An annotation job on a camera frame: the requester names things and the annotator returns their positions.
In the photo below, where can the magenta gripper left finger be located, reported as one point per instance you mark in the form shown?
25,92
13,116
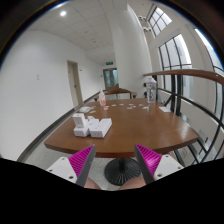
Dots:
81,163

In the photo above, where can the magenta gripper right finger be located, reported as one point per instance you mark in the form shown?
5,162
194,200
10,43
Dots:
148,161

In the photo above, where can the white charger plug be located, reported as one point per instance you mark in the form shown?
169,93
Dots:
79,120

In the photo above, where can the small white power cube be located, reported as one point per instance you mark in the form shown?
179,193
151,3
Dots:
81,132

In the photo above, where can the white power strip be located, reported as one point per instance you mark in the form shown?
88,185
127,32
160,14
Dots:
100,129

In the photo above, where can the round brown wooden table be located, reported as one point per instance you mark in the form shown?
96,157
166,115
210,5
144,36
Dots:
131,124

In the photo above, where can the white paper sheet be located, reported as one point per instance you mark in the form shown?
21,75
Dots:
164,109

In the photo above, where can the orange-label spray bottle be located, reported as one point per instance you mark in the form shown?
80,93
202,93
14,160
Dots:
102,99

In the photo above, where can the clear water bottle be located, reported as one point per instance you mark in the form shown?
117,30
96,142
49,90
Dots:
151,85

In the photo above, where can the grey double door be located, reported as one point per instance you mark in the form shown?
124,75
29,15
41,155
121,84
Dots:
110,78

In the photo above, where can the beige side door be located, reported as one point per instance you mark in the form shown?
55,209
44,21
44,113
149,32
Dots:
74,82

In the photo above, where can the wooden stair handrail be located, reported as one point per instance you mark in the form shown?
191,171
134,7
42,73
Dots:
191,72

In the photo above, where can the black table pedestal base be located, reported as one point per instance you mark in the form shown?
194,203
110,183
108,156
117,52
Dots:
119,171

